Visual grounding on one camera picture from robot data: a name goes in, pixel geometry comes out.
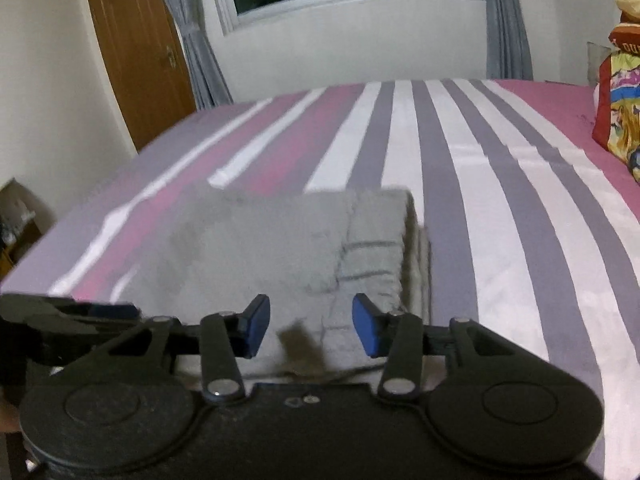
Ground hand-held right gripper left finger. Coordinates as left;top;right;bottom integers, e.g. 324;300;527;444
102;293;272;404

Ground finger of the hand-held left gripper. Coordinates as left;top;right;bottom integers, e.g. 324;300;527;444
0;293;142;324
25;312;151;367

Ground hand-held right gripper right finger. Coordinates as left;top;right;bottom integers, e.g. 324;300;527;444
351;293;523;402

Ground grey pants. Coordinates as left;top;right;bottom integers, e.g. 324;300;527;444
119;187;434;382

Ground cluttered wooden shelf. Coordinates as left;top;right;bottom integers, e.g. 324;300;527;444
0;177;57;282

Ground striped pink bed sheet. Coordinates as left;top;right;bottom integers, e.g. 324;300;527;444
2;78;640;480

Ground brown wooden door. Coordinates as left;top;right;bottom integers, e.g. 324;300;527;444
82;0;198;152

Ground grey curtain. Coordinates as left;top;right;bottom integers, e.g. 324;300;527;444
481;0;534;82
150;0;234;111

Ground colourful printed red-edged pillow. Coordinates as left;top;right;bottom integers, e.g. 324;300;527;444
592;51;640;184

